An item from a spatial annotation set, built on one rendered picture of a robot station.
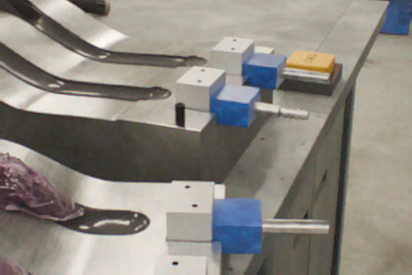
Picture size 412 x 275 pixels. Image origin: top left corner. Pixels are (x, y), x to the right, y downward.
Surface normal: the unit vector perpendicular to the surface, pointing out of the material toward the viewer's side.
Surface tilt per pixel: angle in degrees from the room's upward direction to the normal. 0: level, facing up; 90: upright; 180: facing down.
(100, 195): 9
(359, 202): 0
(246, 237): 90
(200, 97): 90
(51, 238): 24
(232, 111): 90
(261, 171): 0
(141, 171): 90
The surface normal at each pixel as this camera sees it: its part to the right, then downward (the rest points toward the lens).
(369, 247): 0.00, -0.91
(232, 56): -0.35, 0.38
